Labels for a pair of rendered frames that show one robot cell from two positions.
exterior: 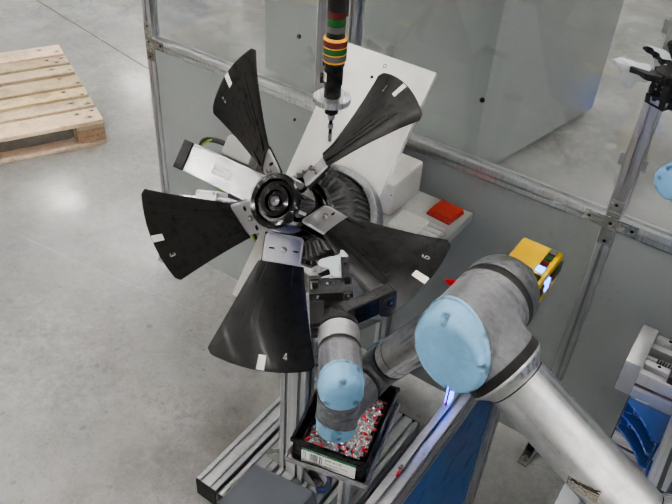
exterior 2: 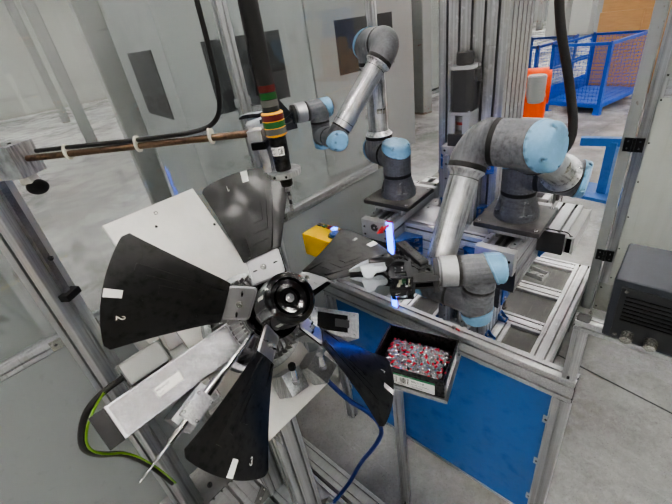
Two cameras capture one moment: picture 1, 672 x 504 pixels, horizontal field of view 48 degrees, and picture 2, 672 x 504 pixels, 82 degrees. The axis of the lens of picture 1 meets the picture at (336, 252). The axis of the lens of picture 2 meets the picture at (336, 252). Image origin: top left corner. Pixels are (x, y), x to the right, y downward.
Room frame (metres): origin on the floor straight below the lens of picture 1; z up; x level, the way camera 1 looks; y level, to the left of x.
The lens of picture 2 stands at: (1.01, 0.77, 1.72)
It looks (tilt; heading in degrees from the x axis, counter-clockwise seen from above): 31 degrees down; 284
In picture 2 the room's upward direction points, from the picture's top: 9 degrees counter-clockwise
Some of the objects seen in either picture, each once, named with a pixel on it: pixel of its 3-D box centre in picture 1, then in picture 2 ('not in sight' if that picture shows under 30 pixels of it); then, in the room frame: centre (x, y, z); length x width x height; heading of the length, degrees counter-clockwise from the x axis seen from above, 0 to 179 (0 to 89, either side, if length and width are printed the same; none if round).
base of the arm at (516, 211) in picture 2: not in sight; (517, 201); (0.65, -0.57, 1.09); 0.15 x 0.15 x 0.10
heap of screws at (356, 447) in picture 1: (345, 426); (416, 362); (1.02, -0.05, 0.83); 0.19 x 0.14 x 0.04; 162
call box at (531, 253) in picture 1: (525, 279); (328, 244); (1.33, -0.44, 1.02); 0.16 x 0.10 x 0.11; 147
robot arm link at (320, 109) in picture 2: not in sight; (318, 109); (1.37, -0.79, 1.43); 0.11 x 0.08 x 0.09; 33
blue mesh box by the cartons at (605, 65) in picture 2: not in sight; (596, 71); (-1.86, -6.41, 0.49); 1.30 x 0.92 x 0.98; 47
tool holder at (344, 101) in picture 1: (333, 75); (275, 152); (1.28, 0.03, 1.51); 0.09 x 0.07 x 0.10; 2
